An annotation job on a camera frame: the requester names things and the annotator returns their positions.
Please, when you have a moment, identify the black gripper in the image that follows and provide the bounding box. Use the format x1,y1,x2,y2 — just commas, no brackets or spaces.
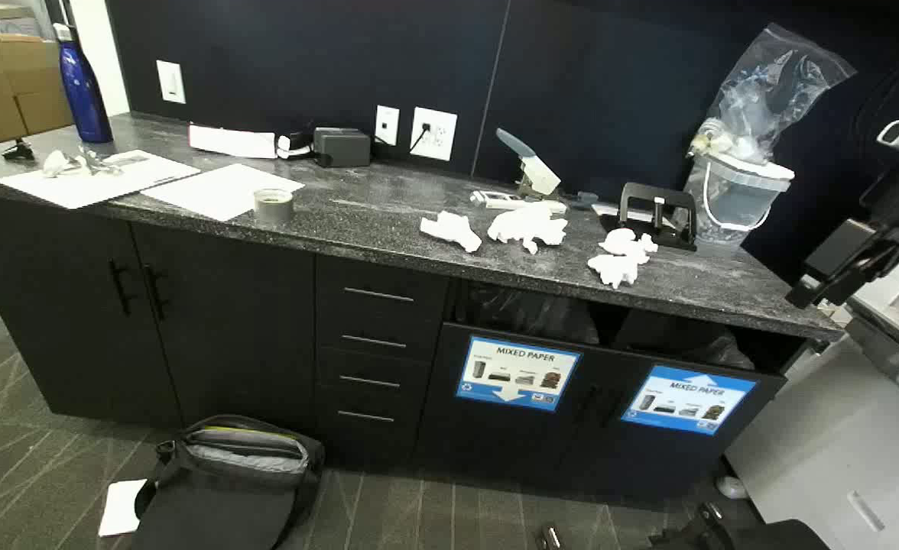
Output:
787,218,899,307

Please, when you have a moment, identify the white paper ball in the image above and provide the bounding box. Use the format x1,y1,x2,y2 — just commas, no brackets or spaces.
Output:
584,250,647,289
600,227,659,260

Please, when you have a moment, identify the black bin liner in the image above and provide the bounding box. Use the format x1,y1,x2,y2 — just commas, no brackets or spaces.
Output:
459,280,602,348
612,307,762,373

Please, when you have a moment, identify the large crumpled white paper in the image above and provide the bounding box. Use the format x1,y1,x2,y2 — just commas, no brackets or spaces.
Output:
485,199,572,257

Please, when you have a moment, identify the small crumpled white paper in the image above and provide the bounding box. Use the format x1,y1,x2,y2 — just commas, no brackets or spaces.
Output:
415,206,485,257

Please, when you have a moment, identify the clear plastic bucket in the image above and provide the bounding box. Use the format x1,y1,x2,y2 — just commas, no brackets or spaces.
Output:
690,150,798,252

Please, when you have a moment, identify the clear plastic bag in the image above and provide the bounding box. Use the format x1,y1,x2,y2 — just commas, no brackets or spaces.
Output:
684,20,859,171

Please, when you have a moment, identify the white office printer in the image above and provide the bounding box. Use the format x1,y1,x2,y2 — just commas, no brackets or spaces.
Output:
720,241,899,550

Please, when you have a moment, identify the blue label with up arrow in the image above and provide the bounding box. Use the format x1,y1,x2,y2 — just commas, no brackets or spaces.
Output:
618,359,762,440

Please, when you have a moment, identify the blue label with down arrow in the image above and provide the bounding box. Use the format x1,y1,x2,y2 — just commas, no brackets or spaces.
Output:
452,332,584,415

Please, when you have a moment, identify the small white desk item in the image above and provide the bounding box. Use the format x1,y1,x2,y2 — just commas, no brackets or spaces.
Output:
468,185,523,215

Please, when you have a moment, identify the black power adapter box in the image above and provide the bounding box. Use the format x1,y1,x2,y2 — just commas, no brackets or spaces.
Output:
308,122,374,171

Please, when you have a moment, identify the grey tape roll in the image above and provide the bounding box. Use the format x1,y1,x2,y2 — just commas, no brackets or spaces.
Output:
249,182,296,221

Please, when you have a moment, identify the black cabinet door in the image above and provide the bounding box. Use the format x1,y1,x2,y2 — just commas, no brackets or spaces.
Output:
129,223,318,435
0,191,182,428

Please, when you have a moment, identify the white paper stack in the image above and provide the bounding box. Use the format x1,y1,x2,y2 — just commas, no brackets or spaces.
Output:
186,122,282,161

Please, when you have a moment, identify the flat white paper sheet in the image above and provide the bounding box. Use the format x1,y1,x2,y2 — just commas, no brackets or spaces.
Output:
141,161,305,227
0,147,202,215

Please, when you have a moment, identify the black and grey backpack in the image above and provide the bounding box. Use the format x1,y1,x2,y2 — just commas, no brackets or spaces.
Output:
132,409,326,550

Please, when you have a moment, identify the small white paper slip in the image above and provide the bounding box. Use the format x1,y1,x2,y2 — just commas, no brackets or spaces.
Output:
93,476,149,541

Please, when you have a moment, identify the blue water bottle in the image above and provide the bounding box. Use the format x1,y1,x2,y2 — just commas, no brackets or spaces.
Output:
48,0,115,147

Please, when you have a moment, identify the small pale trinket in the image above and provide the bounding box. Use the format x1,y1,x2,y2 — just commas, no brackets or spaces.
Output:
39,147,81,180

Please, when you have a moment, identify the small black desk item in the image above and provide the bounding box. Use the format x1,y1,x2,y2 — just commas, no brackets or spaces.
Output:
0,133,39,169

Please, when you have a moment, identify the brown cardboard box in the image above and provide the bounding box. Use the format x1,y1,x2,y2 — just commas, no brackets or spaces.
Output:
0,34,73,152

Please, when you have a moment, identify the beige stapler with blue handle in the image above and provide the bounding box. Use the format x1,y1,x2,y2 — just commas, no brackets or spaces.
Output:
491,126,566,201

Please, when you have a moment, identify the large white wall outlet plate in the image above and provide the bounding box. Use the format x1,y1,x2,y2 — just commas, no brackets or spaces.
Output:
405,104,461,166

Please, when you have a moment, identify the black drawer with metal handle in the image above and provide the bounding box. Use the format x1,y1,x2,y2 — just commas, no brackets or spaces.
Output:
316,355,437,406
313,307,444,367
316,395,430,474
313,252,452,329

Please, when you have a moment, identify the small white wall outlet plate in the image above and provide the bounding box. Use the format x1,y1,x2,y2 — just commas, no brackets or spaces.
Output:
370,102,404,150

